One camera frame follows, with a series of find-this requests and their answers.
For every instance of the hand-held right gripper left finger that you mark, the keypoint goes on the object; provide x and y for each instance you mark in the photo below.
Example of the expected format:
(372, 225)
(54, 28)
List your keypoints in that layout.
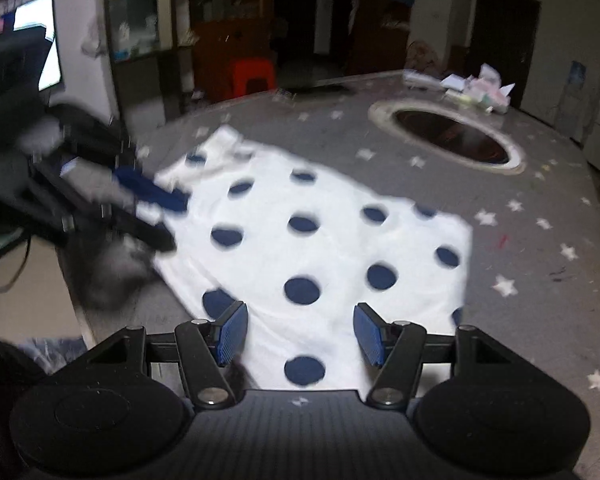
(232, 332)

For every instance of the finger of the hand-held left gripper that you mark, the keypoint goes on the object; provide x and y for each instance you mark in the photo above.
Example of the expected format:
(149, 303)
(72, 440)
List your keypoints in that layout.
(130, 222)
(152, 192)

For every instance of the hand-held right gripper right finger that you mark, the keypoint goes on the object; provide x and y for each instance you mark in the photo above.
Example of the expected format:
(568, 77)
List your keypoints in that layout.
(370, 332)

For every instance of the white navy polka dot garment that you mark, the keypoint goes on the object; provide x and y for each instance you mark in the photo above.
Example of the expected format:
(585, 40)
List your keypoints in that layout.
(330, 250)

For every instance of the red plastic stool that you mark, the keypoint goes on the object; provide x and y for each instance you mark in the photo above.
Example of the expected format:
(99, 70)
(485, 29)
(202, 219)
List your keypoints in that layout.
(240, 67)

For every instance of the wooden glass display cabinet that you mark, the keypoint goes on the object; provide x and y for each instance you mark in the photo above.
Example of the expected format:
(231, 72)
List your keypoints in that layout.
(210, 45)

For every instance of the grey star tablecloth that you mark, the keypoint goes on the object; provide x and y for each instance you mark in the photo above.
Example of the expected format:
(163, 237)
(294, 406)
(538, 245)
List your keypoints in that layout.
(530, 260)

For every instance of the black smartphone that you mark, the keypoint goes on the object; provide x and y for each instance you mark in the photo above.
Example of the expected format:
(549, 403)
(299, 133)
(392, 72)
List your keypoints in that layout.
(312, 91)

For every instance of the round built-in black cooktop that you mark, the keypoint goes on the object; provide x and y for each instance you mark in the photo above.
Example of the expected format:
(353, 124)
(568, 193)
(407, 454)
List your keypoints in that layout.
(445, 135)

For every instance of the white remote control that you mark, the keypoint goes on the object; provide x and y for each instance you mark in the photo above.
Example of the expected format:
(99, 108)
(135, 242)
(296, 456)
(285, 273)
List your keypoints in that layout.
(420, 79)

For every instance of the wooden open shelf unit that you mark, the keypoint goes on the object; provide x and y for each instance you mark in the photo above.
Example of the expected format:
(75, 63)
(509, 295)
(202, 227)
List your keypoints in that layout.
(375, 50)

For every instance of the white open box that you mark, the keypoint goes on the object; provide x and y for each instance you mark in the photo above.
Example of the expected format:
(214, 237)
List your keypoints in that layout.
(455, 81)

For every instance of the pink children's sofa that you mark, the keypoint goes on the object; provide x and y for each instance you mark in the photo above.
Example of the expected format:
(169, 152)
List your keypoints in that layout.
(422, 57)

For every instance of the dark wooden door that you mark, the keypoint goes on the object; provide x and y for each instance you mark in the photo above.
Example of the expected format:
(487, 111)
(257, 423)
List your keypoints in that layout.
(500, 35)

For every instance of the water dispenser with blue bottle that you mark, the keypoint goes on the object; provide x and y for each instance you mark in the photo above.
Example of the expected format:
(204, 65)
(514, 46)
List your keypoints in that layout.
(575, 75)

